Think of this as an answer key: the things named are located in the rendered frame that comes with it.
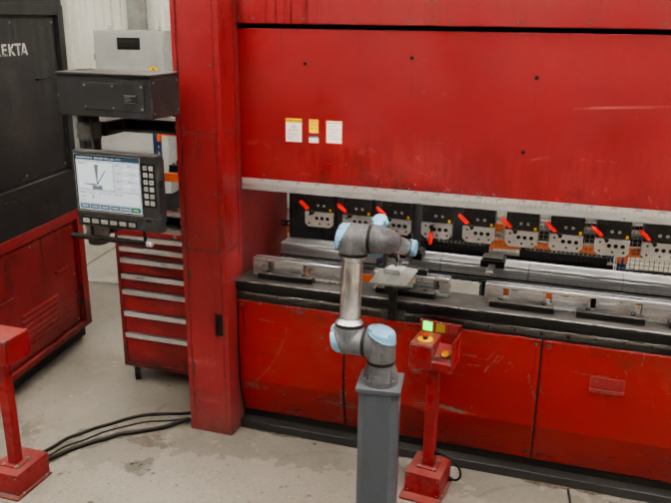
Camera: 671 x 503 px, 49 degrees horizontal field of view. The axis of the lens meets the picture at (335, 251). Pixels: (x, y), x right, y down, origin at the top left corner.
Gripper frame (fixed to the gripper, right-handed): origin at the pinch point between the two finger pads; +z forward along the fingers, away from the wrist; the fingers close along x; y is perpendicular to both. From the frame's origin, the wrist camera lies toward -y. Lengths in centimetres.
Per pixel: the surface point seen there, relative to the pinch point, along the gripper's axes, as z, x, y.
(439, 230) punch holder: -5.1, -20.3, 21.1
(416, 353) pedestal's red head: 7.5, -22.9, -39.7
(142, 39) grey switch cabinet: 151, 378, 313
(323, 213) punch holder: -10.1, 38.9, 18.4
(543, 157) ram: -35, -65, 48
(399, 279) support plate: 0.2, -7.0, -6.9
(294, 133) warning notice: -41, 55, 43
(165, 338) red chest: 66, 142, -35
